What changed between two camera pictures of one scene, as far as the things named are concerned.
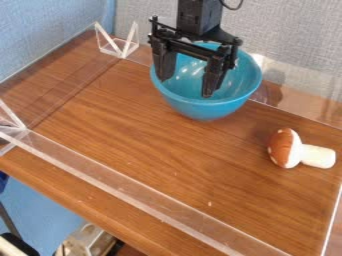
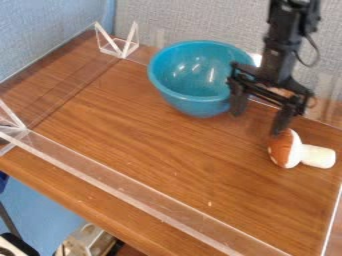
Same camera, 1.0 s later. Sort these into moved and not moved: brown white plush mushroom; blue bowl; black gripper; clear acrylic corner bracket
Moved: black gripper
Not moved: clear acrylic corner bracket; brown white plush mushroom; blue bowl
